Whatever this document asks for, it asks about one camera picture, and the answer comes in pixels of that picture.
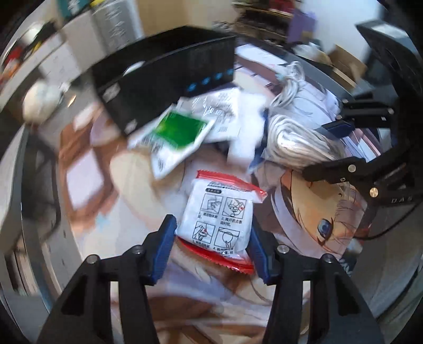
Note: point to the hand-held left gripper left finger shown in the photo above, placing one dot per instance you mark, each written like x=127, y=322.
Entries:
x=162, y=248

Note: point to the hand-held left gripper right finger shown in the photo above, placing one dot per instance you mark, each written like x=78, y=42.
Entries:
x=261, y=258

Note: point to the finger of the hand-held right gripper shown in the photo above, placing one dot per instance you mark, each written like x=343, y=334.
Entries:
x=325, y=173
x=337, y=129

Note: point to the white packet with red edges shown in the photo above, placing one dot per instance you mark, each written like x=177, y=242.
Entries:
x=218, y=218

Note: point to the black storage bin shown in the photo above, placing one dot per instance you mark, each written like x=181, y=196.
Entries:
x=158, y=82

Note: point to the cardboard box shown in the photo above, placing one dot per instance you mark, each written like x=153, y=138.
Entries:
x=348, y=64

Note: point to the printed desk mat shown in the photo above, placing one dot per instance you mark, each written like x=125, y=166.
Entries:
x=132, y=188

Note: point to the white cotton pad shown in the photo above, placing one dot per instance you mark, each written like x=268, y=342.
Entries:
x=246, y=139

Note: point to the purple paper bag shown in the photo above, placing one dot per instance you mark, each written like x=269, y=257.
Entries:
x=300, y=26

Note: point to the green and white packet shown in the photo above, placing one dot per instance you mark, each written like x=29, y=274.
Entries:
x=175, y=135

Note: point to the white printed plastic packet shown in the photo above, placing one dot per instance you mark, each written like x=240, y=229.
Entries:
x=219, y=109

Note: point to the white round object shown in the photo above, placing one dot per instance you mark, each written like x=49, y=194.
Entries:
x=41, y=102

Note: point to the grey metal cylinder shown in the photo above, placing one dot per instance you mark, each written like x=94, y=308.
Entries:
x=115, y=23

